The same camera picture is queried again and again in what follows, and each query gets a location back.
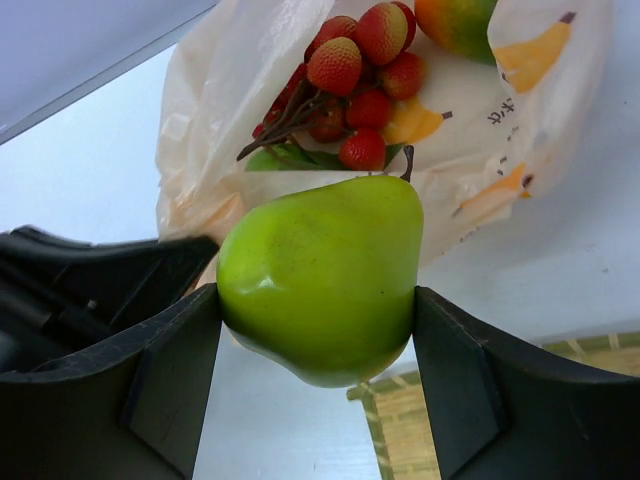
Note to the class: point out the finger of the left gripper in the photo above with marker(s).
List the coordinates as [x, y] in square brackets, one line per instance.
[60, 296]

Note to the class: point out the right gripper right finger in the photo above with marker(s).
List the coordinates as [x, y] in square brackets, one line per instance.
[502, 408]

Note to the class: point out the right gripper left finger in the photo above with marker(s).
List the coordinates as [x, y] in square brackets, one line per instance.
[128, 407]

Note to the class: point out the green fake pear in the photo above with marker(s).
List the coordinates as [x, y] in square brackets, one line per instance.
[323, 281]

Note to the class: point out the translucent plastic bag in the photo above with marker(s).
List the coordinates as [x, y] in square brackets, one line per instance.
[484, 135]

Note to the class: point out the red fake fruit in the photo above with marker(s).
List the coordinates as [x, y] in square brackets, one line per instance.
[337, 108]

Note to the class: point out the orange fake fruit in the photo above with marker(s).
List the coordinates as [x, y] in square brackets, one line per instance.
[458, 26]

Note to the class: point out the yellow woven bamboo mat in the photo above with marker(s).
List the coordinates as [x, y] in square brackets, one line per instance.
[397, 416]

